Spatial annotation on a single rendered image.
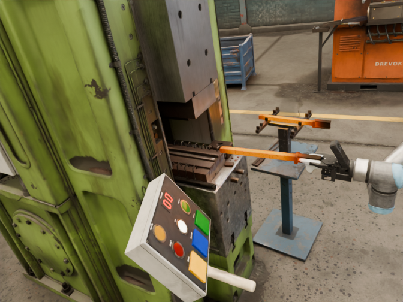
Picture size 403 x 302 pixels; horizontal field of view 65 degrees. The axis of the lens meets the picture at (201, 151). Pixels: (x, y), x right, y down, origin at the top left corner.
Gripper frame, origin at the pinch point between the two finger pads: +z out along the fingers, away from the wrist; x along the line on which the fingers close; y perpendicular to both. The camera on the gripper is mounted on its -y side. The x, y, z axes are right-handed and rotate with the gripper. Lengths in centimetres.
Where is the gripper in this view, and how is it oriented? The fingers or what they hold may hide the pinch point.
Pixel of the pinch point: (302, 157)
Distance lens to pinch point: 141.2
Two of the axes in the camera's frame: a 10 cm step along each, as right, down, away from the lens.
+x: 4.7, -5.1, 7.2
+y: 1.4, 8.5, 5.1
